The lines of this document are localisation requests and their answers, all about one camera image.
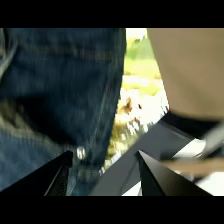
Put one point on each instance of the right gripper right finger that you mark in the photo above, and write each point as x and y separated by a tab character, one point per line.
163	181

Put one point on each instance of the dark blue jeans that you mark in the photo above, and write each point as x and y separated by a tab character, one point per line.
66	83

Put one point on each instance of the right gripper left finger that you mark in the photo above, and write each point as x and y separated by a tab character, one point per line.
40	181

